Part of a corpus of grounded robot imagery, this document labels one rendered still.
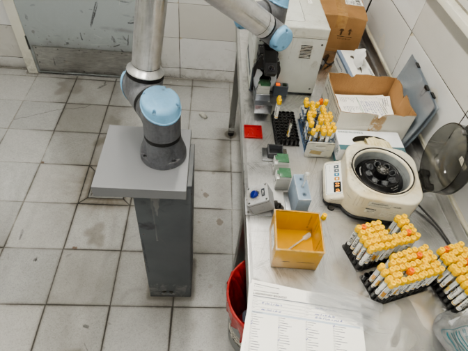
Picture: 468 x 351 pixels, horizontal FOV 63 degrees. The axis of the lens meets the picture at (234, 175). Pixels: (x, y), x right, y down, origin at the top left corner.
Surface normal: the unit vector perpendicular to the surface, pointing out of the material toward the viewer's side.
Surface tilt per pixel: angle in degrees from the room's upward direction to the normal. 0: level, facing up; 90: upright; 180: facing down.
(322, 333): 0
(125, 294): 0
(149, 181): 1
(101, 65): 90
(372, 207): 90
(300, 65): 90
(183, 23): 90
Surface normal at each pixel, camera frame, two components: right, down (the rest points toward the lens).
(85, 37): 0.02, 0.76
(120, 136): 0.10, -0.66
